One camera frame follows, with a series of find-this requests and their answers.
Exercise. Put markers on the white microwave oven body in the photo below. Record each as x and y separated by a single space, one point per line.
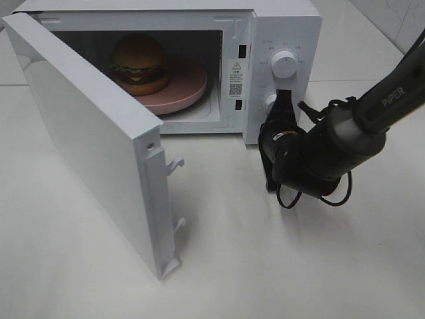
211 32

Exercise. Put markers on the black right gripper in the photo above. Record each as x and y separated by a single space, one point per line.
279 140

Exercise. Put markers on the burger with lettuce and cheese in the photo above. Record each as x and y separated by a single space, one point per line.
139 65

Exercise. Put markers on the white timer knob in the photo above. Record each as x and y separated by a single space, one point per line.
269 102

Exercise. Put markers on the glass microwave turntable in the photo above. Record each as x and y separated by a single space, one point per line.
200 109

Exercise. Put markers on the white warning label sticker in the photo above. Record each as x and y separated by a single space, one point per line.
236 71

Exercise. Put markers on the white microwave door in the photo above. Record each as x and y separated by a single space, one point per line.
107 137

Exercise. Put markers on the pink round plate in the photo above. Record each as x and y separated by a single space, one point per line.
187 84

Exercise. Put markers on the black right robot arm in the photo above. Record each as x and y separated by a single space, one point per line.
345 134

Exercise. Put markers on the white upper power knob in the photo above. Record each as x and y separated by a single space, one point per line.
284 63

